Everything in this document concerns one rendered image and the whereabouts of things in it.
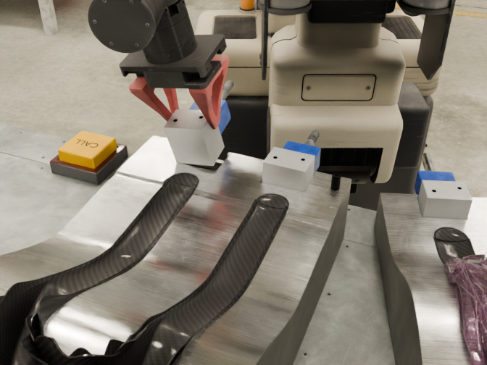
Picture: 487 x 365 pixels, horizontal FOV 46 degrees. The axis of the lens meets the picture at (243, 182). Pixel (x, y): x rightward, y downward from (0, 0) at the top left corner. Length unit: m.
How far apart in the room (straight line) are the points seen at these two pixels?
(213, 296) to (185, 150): 0.21
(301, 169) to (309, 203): 0.04
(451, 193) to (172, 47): 0.35
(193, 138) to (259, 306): 0.23
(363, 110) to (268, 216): 0.43
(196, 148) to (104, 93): 2.27
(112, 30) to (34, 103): 2.40
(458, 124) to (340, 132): 1.79
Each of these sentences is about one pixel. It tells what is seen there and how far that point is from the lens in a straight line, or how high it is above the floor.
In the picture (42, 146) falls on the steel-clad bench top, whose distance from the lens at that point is 0.94.
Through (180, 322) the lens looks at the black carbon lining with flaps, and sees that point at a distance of 0.47.
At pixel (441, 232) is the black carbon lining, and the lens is 0.68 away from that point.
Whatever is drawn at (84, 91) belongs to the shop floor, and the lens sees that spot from 2.96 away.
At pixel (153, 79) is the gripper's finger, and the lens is 0.62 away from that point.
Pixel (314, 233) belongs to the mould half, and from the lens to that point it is 0.59.
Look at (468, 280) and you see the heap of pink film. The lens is 0.54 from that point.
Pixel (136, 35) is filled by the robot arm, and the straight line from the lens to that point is 0.51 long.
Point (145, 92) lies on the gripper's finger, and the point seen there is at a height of 0.99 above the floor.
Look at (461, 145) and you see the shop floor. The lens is 2.58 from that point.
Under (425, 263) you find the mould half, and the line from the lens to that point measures 0.61.
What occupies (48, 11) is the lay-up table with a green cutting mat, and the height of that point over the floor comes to 0.14.
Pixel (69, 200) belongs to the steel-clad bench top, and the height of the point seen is 0.80.
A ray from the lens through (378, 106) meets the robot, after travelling 1.01.
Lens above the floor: 1.27
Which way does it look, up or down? 35 degrees down
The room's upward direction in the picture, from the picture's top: straight up
